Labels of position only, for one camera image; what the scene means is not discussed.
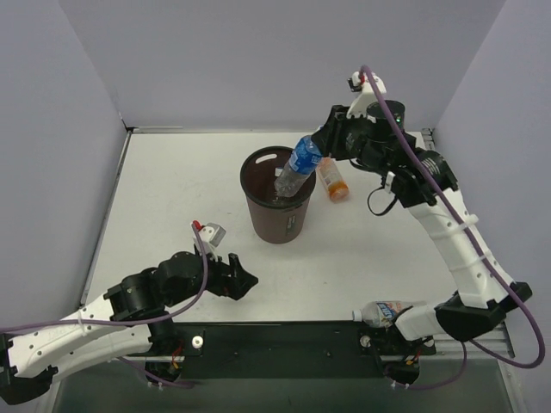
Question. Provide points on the blue label clear plastic bottle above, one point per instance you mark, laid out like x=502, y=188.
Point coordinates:
x=303, y=161

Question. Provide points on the aluminium table edge rail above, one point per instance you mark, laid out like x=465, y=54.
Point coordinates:
x=428, y=138

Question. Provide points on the orange label plastic bottle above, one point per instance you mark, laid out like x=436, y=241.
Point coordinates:
x=332, y=180

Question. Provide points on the white blue label plastic bottle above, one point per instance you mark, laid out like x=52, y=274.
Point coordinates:
x=379, y=314

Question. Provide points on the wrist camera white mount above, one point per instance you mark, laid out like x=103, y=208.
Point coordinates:
x=208, y=237
x=365, y=95

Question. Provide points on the brown plastic waste bin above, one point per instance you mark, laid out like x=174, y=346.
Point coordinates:
x=275, y=220

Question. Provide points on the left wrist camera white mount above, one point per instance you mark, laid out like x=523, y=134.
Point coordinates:
x=208, y=237

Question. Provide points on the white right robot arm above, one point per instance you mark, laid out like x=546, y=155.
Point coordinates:
x=424, y=185

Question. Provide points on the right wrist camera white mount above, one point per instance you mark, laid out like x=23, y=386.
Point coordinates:
x=365, y=95

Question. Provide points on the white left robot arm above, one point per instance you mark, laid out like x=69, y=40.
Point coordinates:
x=132, y=317

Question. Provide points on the black metal base plate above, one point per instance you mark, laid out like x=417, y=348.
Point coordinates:
x=289, y=350

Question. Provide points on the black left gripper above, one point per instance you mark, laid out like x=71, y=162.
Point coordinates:
x=225, y=278

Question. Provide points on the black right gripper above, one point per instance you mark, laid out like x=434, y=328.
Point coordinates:
x=337, y=134

